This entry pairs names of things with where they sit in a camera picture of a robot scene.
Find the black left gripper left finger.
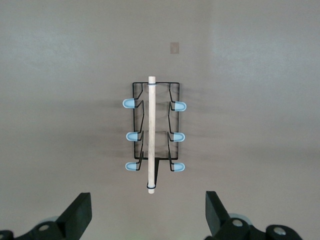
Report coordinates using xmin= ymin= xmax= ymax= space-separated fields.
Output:
xmin=0 ymin=192 xmax=93 ymax=240

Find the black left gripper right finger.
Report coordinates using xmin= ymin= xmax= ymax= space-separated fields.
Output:
xmin=204 ymin=191 xmax=302 ymax=240

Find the black wire cup holder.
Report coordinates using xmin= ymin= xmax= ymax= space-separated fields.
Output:
xmin=121 ymin=75 xmax=188 ymax=195

